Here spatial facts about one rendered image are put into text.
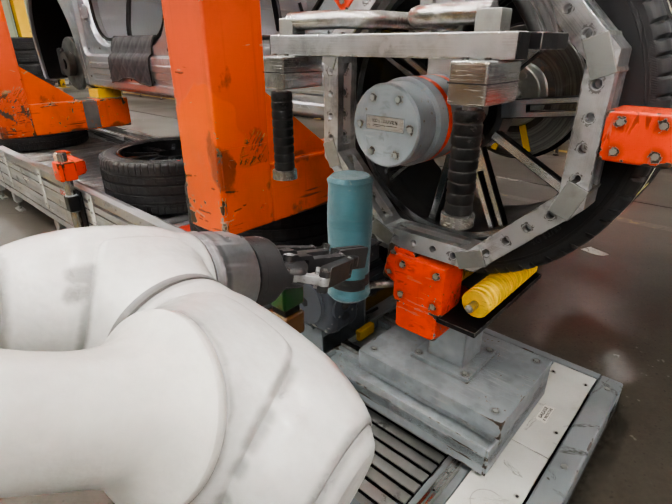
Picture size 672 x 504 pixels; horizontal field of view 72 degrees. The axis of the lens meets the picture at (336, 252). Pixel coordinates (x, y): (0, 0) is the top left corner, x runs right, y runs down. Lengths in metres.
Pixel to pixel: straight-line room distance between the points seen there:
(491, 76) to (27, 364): 0.51
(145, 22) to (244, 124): 2.17
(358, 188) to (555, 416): 0.85
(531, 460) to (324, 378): 1.04
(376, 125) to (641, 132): 0.36
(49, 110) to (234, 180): 1.95
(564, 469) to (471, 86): 0.94
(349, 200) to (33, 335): 0.62
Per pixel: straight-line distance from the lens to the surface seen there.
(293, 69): 0.79
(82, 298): 0.34
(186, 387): 0.23
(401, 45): 0.67
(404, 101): 0.72
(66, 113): 3.02
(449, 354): 1.21
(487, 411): 1.13
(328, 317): 1.25
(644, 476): 1.47
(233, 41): 1.14
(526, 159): 0.91
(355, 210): 0.86
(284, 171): 0.81
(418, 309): 0.98
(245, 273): 0.43
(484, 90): 0.57
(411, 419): 1.21
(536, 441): 1.32
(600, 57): 0.76
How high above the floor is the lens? 0.97
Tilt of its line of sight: 24 degrees down
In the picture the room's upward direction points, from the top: straight up
